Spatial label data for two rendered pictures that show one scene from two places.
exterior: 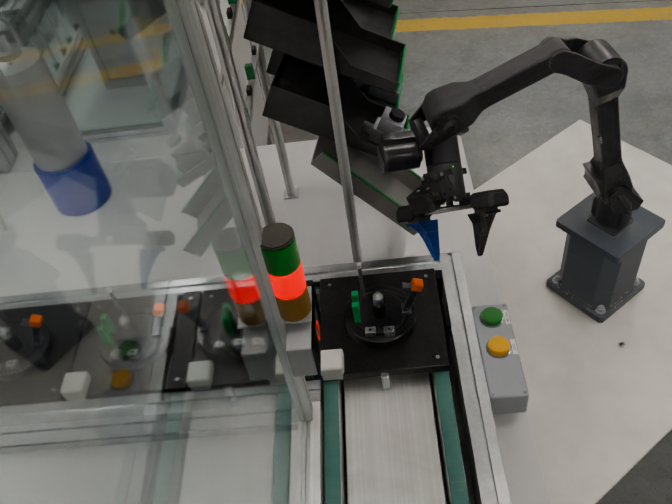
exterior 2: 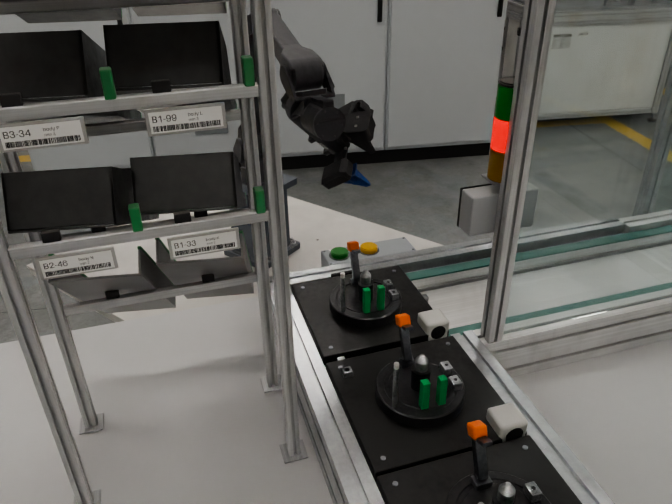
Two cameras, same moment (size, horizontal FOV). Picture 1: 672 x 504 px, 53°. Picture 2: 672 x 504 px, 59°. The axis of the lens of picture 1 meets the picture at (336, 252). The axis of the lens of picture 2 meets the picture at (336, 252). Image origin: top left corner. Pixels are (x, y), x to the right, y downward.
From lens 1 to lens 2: 1.51 m
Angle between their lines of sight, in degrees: 82
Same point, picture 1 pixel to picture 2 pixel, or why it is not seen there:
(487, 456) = (462, 249)
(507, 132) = not seen: outside the picture
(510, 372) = (389, 244)
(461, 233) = (196, 321)
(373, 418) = (456, 318)
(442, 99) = (305, 56)
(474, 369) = (394, 258)
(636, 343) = (315, 235)
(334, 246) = (214, 420)
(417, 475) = not seen: hidden behind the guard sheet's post
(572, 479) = not seen: hidden behind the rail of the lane
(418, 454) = (472, 291)
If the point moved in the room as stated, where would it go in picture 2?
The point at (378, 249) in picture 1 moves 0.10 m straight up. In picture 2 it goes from (220, 378) to (214, 337)
